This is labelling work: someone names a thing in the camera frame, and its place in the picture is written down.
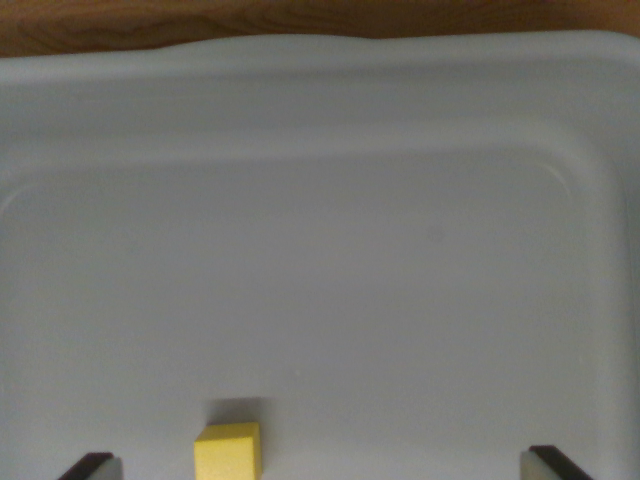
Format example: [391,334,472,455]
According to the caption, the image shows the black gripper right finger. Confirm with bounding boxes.
[519,444,596,480]

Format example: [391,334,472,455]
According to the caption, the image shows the yellow cube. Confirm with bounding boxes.
[193,421,263,480]

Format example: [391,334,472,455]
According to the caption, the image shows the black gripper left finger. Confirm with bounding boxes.
[57,451,124,480]

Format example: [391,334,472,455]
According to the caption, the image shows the grey plastic bin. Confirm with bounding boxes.
[0,29,640,480]

